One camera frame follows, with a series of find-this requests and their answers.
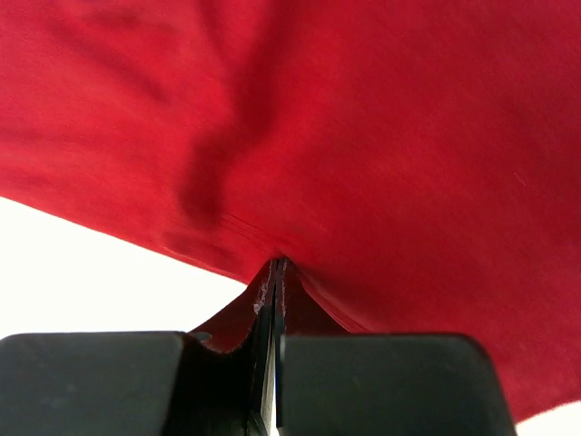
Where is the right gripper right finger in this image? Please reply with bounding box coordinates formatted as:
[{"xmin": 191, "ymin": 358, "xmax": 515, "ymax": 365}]
[{"xmin": 274, "ymin": 259, "xmax": 516, "ymax": 435}]

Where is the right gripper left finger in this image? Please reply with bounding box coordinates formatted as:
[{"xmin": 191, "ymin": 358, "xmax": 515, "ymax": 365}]
[{"xmin": 1, "ymin": 261, "xmax": 278, "ymax": 435}]

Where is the red t shirt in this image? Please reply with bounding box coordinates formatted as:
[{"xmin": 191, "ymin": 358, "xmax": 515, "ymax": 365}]
[{"xmin": 1, "ymin": 1, "xmax": 580, "ymax": 420}]

